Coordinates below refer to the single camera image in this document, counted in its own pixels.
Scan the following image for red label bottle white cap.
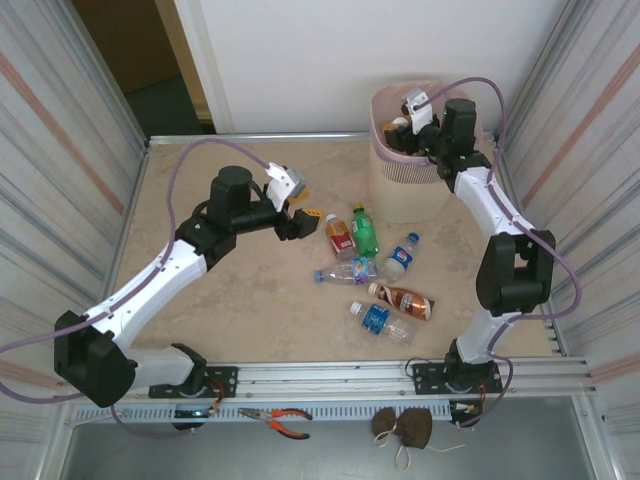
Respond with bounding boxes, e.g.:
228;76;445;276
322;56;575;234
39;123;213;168
324;213;357;260

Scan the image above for green bottle yellow cap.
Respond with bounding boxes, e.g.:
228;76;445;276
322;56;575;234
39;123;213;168
349;202;381;259

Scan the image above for clear bottle purple label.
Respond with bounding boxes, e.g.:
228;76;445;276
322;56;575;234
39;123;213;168
313;255;381;287

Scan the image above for mesh bin with pink liner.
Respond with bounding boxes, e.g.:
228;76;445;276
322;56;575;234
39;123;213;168
369;82;484;225

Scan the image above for clear bottle blue label white cap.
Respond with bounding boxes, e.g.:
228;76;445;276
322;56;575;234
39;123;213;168
348;300;417;349

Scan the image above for brown shiny bottle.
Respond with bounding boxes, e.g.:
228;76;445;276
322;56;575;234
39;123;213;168
368;280;436;320

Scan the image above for black base electronics box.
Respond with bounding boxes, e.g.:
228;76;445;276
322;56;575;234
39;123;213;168
448;399;484;429
172;407;219;432

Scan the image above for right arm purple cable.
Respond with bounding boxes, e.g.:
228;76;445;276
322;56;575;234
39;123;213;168
422;76;584;429

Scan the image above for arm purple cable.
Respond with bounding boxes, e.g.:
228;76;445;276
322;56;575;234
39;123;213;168
422;76;584;429
0;138;274;440

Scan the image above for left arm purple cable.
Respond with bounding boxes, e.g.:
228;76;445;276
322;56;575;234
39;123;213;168
0;138;274;440

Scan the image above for aluminium table edge rail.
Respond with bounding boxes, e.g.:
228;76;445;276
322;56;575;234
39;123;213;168
492;134;569;357
147;131;374;147

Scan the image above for white door frame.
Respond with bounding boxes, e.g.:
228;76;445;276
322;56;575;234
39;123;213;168
154;0;236;135

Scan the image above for long aluminium mounting rail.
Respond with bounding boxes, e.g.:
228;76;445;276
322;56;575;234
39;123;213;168
119;355;599;401

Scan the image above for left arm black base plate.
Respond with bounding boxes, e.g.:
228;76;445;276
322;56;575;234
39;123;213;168
149;366;239;400

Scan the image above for orange handled pliers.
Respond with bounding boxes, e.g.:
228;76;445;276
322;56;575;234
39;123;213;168
237;406;314;441

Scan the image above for white slotted cable duct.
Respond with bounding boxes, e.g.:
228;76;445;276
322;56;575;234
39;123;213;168
127;399;454;424

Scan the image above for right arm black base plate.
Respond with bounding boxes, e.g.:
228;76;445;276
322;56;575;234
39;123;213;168
410;360;503;396

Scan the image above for brown cloth pouch with string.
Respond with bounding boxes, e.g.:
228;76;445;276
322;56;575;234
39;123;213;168
370;406;467;472

